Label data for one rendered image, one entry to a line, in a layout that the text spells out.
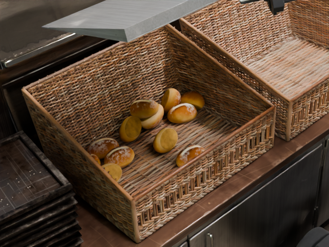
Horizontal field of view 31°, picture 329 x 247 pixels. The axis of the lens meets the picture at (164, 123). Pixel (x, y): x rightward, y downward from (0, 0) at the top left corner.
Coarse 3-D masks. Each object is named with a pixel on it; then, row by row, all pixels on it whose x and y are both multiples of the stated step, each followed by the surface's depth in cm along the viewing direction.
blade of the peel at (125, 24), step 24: (120, 0) 145; (144, 0) 139; (168, 0) 134; (192, 0) 121; (216, 0) 125; (48, 24) 140; (72, 24) 135; (96, 24) 130; (120, 24) 125; (144, 24) 114
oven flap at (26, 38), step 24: (0, 0) 155; (24, 0) 159; (48, 0) 163; (72, 0) 168; (96, 0) 172; (0, 24) 156; (24, 24) 160; (0, 48) 157; (24, 48) 161; (48, 48) 163
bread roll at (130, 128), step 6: (126, 120) 182; (132, 120) 183; (138, 120) 185; (120, 126) 182; (126, 126) 181; (132, 126) 182; (138, 126) 184; (120, 132) 181; (126, 132) 180; (132, 132) 181; (138, 132) 183; (120, 138) 181; (126, 138) 180; (132, 138) 181
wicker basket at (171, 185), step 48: (144, 48) 188; (192, 48) 186; (48, 96) 169; (96, 96) 180; (144, 96) 192; (240, 96) 179; (48, 144) 167; (144, 144) 183; (192, 144) 181; (240, 144) 165; (96, 192) 156; (144, 192) 144; (192, 192) 159
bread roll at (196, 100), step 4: (188, 92) 193; (192, 92) 192; (196, 92) 192; (184, 96) 192; (188, 96) 191; (192, 96) 190; (196, 96) 190; (200, 96) 191; (184, 100) 192; (188, 100) 190; (192, 100) 190; (196, 100) 189; (200, 100) 190; (204, 100) 192; (192, 104) 190; (196, 104) 190; (200, 104) 190; (196, 108) 193; (200, 108) 192
